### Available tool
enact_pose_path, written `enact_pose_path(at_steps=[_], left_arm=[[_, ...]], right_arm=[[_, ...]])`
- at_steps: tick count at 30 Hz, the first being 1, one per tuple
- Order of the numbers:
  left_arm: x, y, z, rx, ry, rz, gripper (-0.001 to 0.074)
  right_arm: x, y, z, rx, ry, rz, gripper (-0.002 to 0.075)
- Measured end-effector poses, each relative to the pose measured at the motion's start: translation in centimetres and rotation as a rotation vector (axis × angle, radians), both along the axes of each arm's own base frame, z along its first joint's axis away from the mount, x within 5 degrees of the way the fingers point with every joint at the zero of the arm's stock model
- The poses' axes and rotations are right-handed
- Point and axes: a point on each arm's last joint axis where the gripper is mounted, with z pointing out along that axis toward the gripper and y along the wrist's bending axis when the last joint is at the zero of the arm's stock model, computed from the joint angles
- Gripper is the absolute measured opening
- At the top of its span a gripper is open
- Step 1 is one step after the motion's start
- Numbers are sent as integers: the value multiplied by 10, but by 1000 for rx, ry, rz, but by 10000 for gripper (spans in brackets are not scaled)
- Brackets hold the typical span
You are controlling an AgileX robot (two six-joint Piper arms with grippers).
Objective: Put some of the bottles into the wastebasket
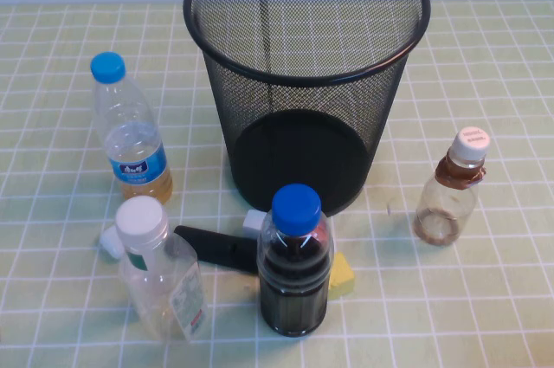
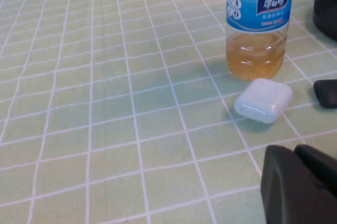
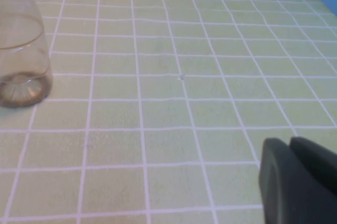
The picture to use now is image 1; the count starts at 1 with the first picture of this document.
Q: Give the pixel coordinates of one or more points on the clear bottle white cap green label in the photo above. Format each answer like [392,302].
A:
[160,281]

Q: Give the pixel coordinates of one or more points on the small bottle brown label white cap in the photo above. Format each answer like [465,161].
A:
[446,212]

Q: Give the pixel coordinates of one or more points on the black mesh wastebasket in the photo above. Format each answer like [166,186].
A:
[303,160]

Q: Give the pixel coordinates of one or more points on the white cube block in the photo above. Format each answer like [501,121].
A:
[252,225]

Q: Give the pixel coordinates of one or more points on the orange cube block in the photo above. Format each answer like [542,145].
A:
[322,234]

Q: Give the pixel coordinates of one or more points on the black remote control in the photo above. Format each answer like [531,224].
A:
[216,249]

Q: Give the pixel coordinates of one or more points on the blue-capped bottle dark liquid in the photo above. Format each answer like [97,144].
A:
[294,290]

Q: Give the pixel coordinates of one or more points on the yellow cube block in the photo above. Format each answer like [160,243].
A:
[342,277]

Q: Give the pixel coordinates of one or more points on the light-blue-capped bottle yellow liquid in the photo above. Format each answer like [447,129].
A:
[130,143]

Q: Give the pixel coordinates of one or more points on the white earbuds case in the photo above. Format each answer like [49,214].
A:
[110,243]

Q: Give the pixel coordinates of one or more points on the green checkered tablecloth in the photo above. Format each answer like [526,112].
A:
[476,298]

